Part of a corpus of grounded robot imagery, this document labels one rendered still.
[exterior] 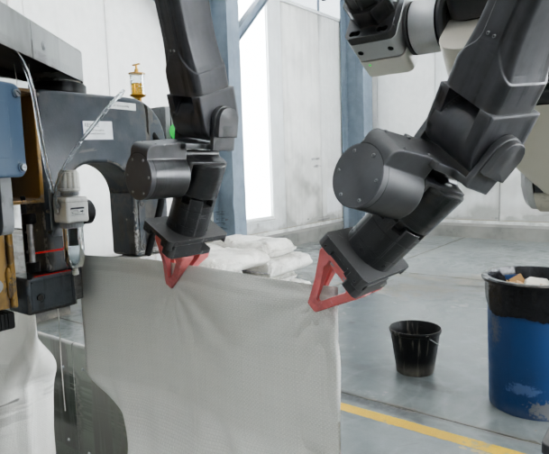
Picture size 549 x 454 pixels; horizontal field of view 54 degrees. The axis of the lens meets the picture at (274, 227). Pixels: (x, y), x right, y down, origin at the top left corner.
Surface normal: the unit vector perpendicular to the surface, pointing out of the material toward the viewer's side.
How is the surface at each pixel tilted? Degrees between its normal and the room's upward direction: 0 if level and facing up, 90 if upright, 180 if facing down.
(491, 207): 90
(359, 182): 76
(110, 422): 90
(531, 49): 116
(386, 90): 90
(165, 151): 100
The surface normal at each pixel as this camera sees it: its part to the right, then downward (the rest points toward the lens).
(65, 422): -0.61, 0.11
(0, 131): 0.98, 0.00
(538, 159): -0.44, 0.72
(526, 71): 0.40, 0.45
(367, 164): -0.76, -0.15
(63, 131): 0.79, 0.04
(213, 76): 0.69, 0.24
